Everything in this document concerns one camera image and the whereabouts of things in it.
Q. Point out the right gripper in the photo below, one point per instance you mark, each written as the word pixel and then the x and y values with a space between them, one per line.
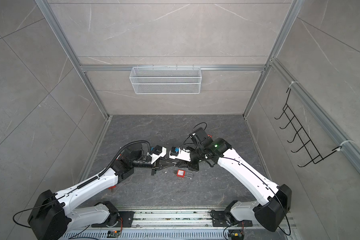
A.
pixel 188 165

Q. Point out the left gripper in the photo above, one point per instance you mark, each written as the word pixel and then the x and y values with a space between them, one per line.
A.
pixel 162 163

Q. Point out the red padlock long shackle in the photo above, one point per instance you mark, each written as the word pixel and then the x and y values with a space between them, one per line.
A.
pixel 183 174

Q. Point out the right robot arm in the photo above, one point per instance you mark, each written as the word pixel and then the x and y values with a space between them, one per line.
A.
pixel 272 201

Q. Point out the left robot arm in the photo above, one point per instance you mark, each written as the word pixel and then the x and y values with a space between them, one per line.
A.
pixel 54 214

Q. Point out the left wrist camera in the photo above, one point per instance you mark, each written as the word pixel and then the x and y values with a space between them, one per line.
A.
pixel 157 152

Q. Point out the aluminium rail front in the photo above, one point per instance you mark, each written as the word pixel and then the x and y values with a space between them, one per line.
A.
pixel 182 224

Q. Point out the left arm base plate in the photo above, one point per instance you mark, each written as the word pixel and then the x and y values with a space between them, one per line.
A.
pixel 122 219

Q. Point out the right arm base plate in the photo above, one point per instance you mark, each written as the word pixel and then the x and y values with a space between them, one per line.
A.
pixel 222 219

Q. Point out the white wire mesh basket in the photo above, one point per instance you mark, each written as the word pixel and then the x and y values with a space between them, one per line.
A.
pixel 166 80

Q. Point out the black wire hook rack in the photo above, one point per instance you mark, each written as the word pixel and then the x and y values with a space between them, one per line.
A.
pixel 302 136

